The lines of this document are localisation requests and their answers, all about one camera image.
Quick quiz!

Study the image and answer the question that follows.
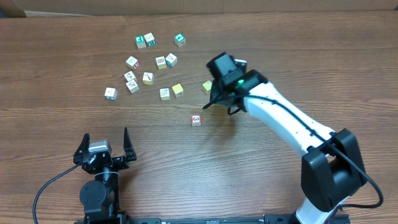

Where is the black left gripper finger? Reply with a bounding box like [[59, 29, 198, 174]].
[[123, 127, 137, 161], [73, 133, 90, 164]]

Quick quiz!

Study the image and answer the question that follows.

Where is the wooden block red number 3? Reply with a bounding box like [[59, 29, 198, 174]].
[[191, 114, 201, 126]]

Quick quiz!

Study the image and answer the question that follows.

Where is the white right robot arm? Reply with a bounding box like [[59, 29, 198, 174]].
[[211, 80, 369, 223]]

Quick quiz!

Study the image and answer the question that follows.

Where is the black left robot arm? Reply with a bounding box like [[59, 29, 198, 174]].
[[73, 129, 137, 224]]

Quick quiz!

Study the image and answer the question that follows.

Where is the wooden block yellow top bone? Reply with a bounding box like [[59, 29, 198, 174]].
[[202, 80, 212, 95]]

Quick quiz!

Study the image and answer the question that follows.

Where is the wooden block yellow acorn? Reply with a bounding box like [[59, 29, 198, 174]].
[[172, 83, 184, 98]]

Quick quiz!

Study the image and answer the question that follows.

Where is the wooden block green J side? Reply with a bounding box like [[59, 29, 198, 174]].
[[104, 87, 118, 100]]

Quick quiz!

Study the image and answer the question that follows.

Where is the wooden block yellow letter L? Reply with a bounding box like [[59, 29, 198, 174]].
[[159, 88, 170, 101]]

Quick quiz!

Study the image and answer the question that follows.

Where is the wooden block blue letter M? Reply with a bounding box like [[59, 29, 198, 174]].
[[165, 53, 178, 67]]

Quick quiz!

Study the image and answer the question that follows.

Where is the wooden block green number 4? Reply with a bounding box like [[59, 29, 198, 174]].
[[174, 33, 186, 47]]

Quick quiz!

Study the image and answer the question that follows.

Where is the wooden block number 2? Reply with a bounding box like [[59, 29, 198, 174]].
[[126, 80, 139, 93]]

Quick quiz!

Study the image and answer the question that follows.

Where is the wooden block yellow oval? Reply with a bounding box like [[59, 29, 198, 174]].
[[155, 56, 167, 70]]

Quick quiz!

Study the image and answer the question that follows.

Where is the wooden block yellow letter B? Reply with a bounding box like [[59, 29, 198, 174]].
[[142, 72, 154, 85]]

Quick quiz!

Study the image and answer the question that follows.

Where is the wooden block yellow sided small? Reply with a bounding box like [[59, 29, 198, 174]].
[[124, 71, 137, 82]]

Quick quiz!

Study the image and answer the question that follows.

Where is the wooden block red letter U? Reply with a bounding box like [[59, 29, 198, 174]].
[[126, 56, 139, 70]]

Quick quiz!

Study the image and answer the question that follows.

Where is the wooden block teal letter R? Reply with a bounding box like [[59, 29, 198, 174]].
[[144, 32, 156, 47]]

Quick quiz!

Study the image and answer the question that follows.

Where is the wooden block green top J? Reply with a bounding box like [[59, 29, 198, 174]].
[[135, 35, 146, 49]]

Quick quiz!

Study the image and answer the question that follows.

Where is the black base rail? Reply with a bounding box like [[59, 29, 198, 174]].
[[74, 212, 351, 224]]

